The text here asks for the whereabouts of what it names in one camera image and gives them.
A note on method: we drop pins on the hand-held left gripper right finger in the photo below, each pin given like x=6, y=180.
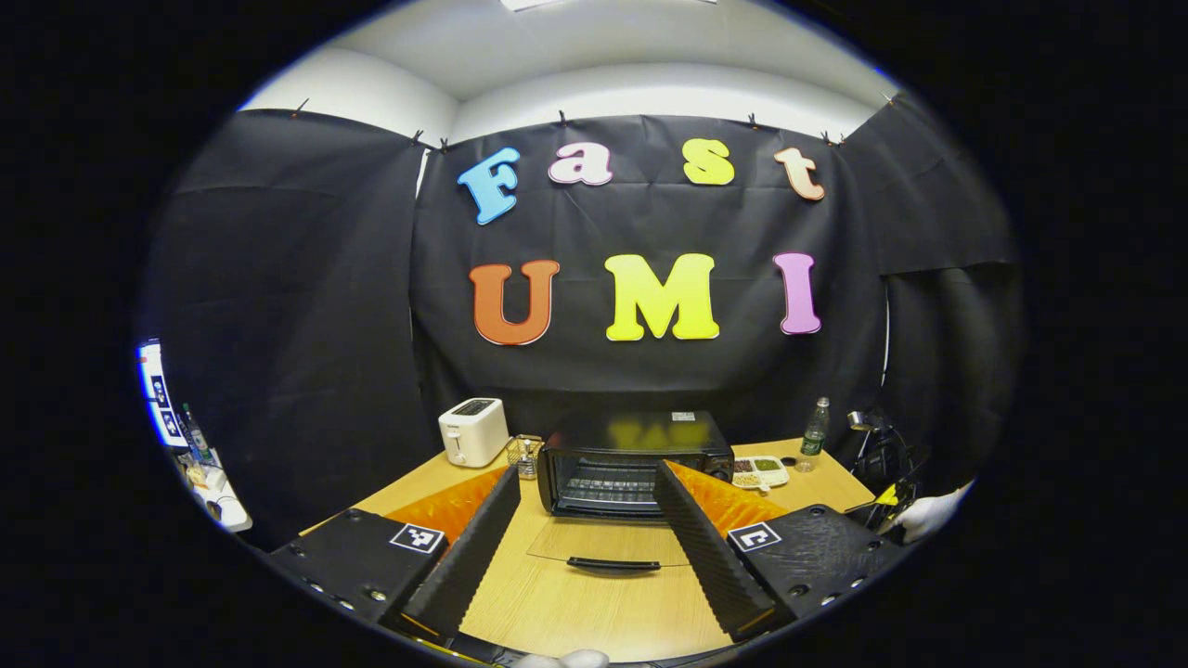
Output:
x=705, y=566

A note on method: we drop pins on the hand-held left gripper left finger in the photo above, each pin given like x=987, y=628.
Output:
x=464, y=566

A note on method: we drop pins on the white divided food plate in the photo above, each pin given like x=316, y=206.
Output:
x=761, y=471

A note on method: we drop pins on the black electric oven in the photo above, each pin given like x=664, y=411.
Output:
x=640, y=436

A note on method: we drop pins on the green plastic bottle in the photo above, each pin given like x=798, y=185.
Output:
x=816, y=431

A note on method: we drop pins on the white toaster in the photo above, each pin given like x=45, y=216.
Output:
x=473, y=434

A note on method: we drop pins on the white side table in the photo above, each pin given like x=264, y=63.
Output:
x=223, y=506

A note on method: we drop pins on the slim green bottle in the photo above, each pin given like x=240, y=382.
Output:
x=193, y=434

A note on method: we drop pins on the black backdrop cloth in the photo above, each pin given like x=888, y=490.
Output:
x=650, y=223

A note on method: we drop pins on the blue white printed board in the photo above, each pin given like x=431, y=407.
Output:
x=158, y=394

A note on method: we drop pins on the row of small cloth clips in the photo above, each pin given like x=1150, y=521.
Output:
x=561, y=119

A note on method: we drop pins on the ceiling light panel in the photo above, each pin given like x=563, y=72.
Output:
x=529, y=4

